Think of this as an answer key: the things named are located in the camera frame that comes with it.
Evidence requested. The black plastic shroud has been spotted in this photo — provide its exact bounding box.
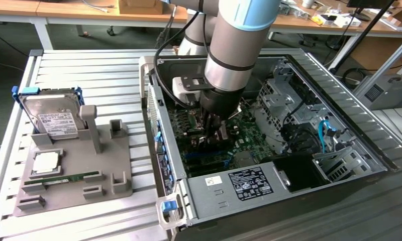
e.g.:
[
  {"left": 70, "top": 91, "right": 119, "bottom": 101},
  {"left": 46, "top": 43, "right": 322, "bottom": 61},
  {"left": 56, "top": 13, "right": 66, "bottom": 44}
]
[{"left": 274, "top": 153, "right": 332, "bottom": 193}]

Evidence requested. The black slanted pole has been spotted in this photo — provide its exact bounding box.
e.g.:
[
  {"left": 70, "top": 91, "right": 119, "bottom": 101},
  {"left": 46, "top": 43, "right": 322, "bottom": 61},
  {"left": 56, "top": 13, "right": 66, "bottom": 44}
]
[{"left": 327, "top": 0, "right": 398, "bottom": 75}]

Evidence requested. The yellow black small box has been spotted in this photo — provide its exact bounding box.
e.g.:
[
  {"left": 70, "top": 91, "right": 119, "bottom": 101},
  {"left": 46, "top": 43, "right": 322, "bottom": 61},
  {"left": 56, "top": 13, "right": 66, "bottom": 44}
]
[{"left": 312, "top": 14, "right": 338, "bottom": 26}]

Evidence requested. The grey power supply unit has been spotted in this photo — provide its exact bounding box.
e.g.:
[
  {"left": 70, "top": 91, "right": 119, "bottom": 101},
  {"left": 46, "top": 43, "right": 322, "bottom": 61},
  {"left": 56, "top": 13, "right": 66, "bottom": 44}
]
[{"left": 185, "top": 162, "right": 291, "bottom": 218}]

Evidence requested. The black monitor stand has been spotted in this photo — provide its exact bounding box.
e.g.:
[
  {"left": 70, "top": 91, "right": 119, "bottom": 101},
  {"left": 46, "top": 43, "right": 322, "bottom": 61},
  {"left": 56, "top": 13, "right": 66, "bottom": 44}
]
[{"left": 346, "top": 0, "right": 371, "bottom": 21}]

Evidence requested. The white cable with plug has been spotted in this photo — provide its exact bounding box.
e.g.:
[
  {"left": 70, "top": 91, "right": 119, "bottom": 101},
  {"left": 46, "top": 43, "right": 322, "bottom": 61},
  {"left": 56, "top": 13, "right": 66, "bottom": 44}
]
[{"left": 81, "top": 0, "right": 116, "bottom": 12}]

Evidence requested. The black power wire bundle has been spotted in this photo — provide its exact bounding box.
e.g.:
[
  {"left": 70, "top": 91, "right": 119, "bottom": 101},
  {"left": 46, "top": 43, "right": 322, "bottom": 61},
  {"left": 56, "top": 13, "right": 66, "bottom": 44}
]
[{"left": 280, "top": 120, "right": 322, "bottom": 154}]

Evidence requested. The blue data wire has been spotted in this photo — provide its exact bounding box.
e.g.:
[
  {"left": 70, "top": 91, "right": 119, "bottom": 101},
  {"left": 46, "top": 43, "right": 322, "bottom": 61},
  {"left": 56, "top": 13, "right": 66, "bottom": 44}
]
[{"left": 316, "top": 119, "right": 338, "bottom": 154}]

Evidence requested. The small white box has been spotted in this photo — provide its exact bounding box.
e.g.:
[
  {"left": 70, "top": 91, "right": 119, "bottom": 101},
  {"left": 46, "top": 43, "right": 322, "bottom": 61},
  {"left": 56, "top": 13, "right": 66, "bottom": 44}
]
[{"left": 332, "top": 15, "right": 362, "bottom": 28}]

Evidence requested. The grey metal equipment box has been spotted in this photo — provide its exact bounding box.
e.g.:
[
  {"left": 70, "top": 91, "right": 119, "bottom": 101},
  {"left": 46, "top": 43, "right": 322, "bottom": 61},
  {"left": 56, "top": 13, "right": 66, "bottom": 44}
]
[{"left": 352, "top": 75, "right": 402, "bottom": 111}]

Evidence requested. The metal drive cage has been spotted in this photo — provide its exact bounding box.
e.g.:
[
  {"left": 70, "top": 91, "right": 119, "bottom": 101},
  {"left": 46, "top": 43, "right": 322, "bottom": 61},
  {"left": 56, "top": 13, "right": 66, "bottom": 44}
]
[{"left": 254, "top": 59, "right": 330, "bottom": 126}]

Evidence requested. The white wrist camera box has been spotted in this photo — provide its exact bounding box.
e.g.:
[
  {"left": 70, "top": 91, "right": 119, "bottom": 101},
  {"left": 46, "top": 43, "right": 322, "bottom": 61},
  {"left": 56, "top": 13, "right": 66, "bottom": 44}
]
[{"left": 171, "top": 76, "right": 216, "bottom": 104}]

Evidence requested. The aluminium profile frame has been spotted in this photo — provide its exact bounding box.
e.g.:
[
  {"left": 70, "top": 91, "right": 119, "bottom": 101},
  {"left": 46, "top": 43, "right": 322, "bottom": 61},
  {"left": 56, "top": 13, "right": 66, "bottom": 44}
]
[{"left": 367, "top": 42, "right": 402, "bottom": 83}]

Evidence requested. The blue expansion slot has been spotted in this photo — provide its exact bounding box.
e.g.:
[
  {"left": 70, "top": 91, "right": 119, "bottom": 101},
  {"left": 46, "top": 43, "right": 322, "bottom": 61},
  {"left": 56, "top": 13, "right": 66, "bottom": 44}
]
[{"left": 183, "top": 150, "right": 228, "bottom": 161}]

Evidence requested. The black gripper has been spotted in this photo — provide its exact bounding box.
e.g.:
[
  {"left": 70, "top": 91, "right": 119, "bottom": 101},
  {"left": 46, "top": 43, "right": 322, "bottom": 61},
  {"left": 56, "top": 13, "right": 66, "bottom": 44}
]
[{"left": 199, "top": 88, "right": 244, "bottom": 121}]

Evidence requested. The green expansion card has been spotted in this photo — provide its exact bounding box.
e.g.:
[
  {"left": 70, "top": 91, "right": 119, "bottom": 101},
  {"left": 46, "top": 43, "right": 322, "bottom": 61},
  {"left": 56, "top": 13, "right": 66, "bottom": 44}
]
[{"left": 183, "top": 122, "right": 232, "bottom": 154}]

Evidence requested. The brown cardboard box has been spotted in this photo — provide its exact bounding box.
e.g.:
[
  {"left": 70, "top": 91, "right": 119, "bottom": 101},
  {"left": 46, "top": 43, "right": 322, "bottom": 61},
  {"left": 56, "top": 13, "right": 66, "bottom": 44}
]
[{"left": 117, "top": 0, "right": 164, "bottom": 15}]

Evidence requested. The green motherboard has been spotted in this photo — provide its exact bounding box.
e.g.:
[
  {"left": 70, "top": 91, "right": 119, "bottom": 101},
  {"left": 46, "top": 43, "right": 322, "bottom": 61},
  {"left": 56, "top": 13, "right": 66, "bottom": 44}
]
[{"left": 168, "top": 100, "right": 279, "bottom": 179}]

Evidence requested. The grey chipset heatsink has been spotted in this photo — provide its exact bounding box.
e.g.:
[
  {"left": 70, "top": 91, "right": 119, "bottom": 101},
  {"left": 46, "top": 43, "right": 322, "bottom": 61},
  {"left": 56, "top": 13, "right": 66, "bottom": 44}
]
[{"left": 234, "top": 151, "right": 259, "bottom": 168}]

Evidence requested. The hard disk in blue caddy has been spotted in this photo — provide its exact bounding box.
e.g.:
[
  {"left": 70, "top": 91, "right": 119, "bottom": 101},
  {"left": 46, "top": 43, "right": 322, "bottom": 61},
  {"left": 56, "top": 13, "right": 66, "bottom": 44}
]
[{"left": 12, "top": 85, "right": 88, "bottom": 141}]

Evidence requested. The green RAM stick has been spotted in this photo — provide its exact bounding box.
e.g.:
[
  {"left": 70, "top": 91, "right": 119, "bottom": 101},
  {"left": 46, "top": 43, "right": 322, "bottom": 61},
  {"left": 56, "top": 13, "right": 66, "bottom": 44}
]
[{"left": 28, "top": 171, "right": 100, "bottom": 185}]

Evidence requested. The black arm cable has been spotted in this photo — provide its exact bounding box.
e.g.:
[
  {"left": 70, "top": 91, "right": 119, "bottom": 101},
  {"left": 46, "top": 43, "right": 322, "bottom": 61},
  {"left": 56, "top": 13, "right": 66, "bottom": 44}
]
[{"left": 155, "top": 10, "right": 208, "bottom": 110}]

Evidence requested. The silver CPU chip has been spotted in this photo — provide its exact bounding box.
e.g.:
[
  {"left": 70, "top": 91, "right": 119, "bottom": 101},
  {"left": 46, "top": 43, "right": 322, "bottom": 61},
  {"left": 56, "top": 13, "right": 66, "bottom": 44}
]
[{"left": 32, "top": 152, "right": 61, "bottom": 174}]

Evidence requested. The open PC case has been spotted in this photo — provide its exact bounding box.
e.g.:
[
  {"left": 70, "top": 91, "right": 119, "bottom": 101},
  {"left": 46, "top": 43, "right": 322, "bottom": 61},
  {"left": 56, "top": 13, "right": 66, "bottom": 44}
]
[{"left": 139, "top": 54, "right": 399, "bottom": 241}]

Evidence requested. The wooden desk white frame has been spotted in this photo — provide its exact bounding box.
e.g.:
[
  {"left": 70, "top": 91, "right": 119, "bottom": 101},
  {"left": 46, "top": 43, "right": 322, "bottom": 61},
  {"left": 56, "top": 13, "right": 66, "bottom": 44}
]
[
  {"left": 0, "top": 0, "right": 188, "bottom": 50},
  {"left": 267, "top": 0, "right": 402, "bottom": 73}
]

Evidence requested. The metal disk bay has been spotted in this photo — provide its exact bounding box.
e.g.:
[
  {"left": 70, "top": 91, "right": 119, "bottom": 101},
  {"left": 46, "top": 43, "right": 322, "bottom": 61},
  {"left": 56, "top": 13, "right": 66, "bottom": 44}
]
[{"left": 312, "top": 147, "right": 373, "bottom": 183}]

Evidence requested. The grey parts rack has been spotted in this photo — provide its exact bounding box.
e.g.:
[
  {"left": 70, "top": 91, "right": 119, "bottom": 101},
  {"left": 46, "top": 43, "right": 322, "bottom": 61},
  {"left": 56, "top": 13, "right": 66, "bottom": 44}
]
[{"left": 12, "top": 104, "right": 135, "bottom": 218}]

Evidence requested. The blue case latch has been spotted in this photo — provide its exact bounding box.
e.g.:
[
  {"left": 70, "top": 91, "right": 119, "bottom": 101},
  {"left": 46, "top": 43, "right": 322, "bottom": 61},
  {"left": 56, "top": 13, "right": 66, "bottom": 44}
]
[{"left": 161, "top": 200, "right": 177, "bottom": 213}]

